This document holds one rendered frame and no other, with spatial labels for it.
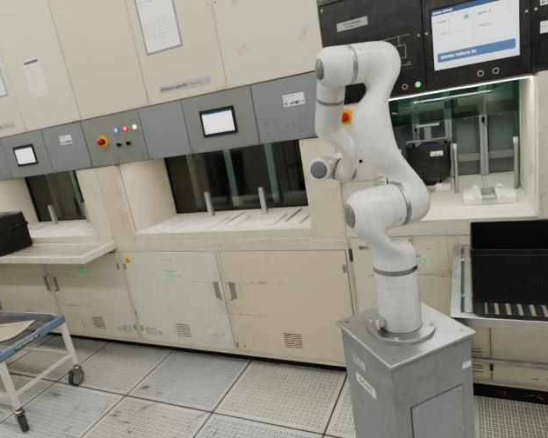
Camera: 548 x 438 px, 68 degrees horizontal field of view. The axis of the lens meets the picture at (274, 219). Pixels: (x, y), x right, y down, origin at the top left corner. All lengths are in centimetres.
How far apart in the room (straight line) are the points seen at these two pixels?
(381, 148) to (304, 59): 89
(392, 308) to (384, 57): 67
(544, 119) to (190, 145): 154
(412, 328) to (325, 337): 106
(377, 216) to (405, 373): 41
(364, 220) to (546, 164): 90
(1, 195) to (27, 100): 112
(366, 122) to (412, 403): 75
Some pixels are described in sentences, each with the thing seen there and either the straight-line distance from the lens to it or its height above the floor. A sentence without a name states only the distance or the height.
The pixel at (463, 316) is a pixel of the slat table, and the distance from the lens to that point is 133.
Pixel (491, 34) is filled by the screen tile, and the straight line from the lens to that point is 178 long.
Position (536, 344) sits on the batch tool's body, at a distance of 211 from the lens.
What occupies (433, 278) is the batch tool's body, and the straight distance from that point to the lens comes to 196.
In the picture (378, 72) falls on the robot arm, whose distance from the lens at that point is 115.
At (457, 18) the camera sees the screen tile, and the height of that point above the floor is 164.
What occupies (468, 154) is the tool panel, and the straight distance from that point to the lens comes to 269.
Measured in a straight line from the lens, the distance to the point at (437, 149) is 231.
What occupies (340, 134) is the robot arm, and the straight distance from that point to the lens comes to 139.
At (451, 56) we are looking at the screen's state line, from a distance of 177.
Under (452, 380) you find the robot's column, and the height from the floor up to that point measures 63.
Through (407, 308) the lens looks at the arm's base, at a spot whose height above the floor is 85.
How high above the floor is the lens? 142
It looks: 14 degrees down
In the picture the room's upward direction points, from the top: 10 degrees counter-clockwise
